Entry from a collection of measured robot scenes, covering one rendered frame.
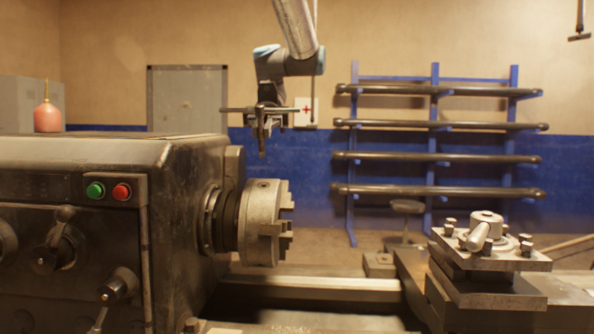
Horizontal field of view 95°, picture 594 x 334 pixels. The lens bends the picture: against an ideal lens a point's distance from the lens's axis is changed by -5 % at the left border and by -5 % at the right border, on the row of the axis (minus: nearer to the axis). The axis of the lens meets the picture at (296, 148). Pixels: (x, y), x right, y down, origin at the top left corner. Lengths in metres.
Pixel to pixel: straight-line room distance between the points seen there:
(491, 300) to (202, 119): 3.75
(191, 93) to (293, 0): 3.46
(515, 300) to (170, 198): 0.71
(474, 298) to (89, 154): 0.83
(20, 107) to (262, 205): 3.59
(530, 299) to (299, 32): 0.76
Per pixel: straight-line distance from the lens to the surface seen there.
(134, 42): 4.67
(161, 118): 4.29
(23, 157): 0.85
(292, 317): 1.11
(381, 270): 1.14
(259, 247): 0.77
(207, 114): 4.03
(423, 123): 3.68
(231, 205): 0.82
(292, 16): 0.78
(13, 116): 4.14
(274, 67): 0.94
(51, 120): 1.04
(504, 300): 0.71
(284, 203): 0.88
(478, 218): 0.70
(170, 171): 0.66
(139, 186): 0.63
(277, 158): 3.87
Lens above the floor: 1.37
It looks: 4 degrees down
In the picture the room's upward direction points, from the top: 1 degrees clockwise
